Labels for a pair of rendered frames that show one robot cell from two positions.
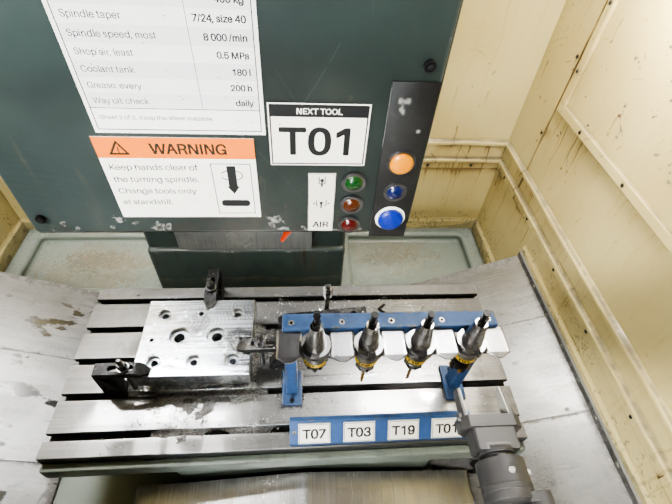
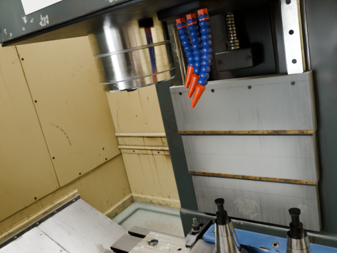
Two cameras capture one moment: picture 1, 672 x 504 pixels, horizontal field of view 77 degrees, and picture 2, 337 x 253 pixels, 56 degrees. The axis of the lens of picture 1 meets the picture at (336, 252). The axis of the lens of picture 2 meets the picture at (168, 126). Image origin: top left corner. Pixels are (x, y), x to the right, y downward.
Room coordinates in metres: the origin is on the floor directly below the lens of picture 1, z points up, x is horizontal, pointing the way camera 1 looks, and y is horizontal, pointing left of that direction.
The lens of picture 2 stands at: (0.10, -0.25, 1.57)
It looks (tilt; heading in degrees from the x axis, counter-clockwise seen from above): 14 degrees down; 45
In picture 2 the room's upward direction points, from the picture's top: 12 degrees counter-clockwise
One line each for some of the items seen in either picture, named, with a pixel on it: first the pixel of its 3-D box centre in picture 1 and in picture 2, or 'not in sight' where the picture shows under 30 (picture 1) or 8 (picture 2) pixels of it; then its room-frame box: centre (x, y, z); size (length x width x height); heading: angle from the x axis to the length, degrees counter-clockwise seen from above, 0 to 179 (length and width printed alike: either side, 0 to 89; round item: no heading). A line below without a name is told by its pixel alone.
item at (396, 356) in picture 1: (394, 345); not in sight; (0.47, -0.14, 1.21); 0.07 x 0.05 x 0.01; 7
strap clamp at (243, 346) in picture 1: (263, 349); not in sight; (0.56, 0.17, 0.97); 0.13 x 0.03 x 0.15; 97
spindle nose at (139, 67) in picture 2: not in sight; (133, 54); (0.55, 0.26, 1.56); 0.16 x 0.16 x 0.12
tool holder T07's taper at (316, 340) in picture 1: (316, 335); (226, 239); (0.44, 0.03, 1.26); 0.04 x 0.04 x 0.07
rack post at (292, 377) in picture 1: (291, 361); not in sight; (0.49, 0.09, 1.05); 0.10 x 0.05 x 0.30; 7
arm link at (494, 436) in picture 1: (496, 450); not in sight; (0.28, -0.33, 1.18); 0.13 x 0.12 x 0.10; 97
